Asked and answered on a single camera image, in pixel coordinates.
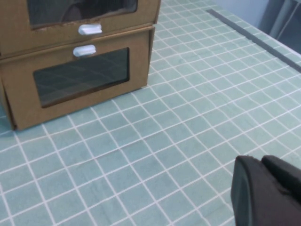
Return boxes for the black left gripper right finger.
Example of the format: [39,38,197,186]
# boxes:
[261,154,301,200]

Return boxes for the cardboard drawer with window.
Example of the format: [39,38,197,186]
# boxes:
[0,0,162,58]
[0,26,151,130]

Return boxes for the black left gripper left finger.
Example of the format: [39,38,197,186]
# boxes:
[231,154,301,226]

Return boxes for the white plastic drawer handle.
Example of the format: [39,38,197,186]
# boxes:
[78,23,103,36]
[72,44,97,58]

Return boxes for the grey tape strip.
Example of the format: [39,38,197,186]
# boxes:
[206,8,301,73]

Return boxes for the green checked tablecloth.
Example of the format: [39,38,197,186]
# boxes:
[0,0,301,226]

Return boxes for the brown cardboard box shell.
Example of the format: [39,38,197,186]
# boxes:
[0,23,156,130]

